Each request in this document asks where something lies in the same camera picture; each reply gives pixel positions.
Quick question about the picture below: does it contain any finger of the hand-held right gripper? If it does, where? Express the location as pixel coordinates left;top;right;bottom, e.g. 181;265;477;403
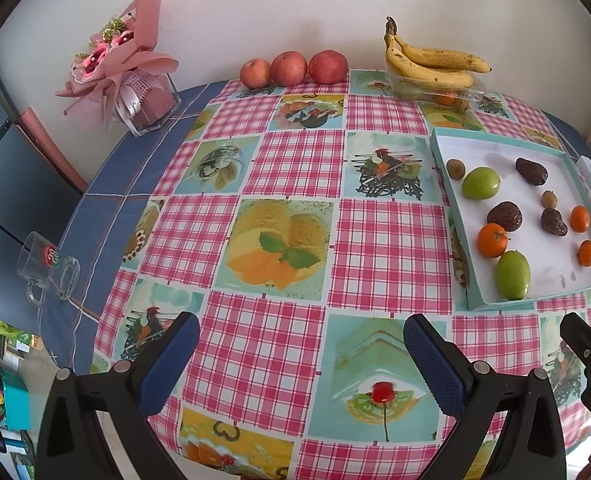
560;312;591;361

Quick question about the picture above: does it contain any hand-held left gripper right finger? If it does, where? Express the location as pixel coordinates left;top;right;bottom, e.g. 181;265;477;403
403;314;569;480

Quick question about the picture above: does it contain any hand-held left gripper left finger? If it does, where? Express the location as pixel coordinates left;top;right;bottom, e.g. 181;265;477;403
35;311;201;480

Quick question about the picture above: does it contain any white tray with teal rim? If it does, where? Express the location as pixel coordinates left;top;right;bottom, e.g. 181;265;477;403
428;127;591;311

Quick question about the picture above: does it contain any oval green jujube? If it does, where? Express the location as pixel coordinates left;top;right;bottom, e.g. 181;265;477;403
495;250;531;302

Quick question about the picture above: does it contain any dark wrinkled avocado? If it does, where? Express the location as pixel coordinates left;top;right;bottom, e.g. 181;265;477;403
486;201;523;232
540;208;569;236
515;157;549;186

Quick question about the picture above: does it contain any large orange tangerine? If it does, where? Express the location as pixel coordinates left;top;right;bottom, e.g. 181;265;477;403
569;205;591;234

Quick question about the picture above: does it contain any orange tangerine with twig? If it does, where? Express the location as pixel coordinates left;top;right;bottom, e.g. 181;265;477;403
477;223;510;259

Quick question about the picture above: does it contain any round green jujube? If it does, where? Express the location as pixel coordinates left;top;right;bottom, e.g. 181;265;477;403
462;167;501;201

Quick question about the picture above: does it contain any pink checkered printed tablecloth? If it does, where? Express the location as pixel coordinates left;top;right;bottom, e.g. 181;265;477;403
90;67;591;480

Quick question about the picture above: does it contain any clear glass mug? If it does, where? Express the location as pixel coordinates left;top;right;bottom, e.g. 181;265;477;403
18;231;81;306

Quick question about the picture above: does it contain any teal storage box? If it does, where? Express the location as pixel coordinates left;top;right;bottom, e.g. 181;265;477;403
0;372;31;431

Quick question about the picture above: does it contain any dark cabinet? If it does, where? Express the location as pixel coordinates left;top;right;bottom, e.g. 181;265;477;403
0;62;87;281

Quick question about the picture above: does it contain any square glass vase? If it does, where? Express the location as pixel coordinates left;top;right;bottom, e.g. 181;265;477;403
110;72;182;137

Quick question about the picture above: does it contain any clear plastic container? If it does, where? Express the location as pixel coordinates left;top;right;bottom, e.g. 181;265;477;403
386;57;487;112

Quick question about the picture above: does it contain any yellow spotted banana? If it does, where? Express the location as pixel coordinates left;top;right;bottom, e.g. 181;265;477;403
388;16;492;74
385;25;475;89

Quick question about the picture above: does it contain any red apple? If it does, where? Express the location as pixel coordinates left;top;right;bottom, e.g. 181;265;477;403
308;49;349;84
271;50;309;87
240;58;272;88

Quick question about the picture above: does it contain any pink wrapped flower bouquet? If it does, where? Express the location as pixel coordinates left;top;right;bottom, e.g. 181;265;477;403
55;0;180;126

